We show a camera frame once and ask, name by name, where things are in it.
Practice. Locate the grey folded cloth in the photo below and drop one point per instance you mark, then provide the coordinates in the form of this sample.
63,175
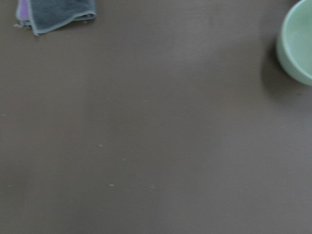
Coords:
44,16

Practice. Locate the green bowl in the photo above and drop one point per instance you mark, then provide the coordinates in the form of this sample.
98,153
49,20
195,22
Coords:
294,43

